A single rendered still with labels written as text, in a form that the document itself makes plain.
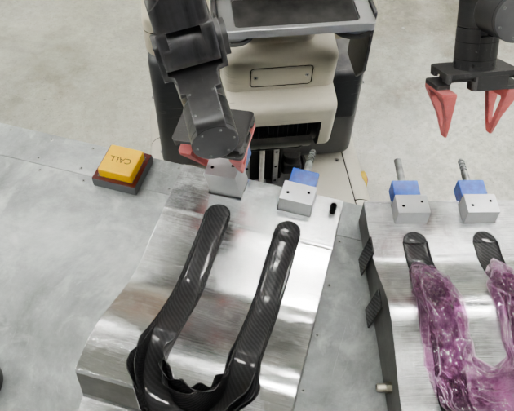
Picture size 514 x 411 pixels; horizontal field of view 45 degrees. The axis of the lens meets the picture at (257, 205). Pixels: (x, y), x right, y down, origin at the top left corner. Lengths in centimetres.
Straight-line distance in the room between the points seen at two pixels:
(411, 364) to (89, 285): 49
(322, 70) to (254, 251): 46
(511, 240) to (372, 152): 128
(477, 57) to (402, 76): 169
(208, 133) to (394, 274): 36
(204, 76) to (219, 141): 8
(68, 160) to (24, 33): 171
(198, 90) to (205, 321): 30
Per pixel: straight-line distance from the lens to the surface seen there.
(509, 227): 104
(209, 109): 71
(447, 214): 102
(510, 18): 82
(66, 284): 100
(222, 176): 90
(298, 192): 92
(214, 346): 78
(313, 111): 123
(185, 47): 71
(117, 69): 256
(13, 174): 116
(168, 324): 81
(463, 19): 89
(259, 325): 83
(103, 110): 240
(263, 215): 92
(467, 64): 89
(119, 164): 107
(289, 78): 122
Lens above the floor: 164
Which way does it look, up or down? 53 degrees down
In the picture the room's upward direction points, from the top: 2 degrees clockwise
